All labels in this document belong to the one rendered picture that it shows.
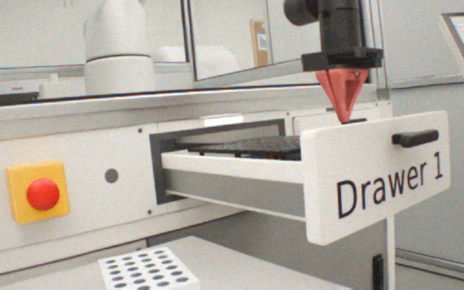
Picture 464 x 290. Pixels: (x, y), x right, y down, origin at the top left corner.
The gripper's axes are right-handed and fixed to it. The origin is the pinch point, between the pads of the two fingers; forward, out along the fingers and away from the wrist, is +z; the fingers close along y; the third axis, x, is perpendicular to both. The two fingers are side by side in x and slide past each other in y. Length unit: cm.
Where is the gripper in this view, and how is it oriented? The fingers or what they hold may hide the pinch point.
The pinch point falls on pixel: (344, 116)
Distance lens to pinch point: 59.6
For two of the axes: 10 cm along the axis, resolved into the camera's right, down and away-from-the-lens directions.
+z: 0.6, 9.9, 1.1
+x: -7.9, 1.2, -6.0
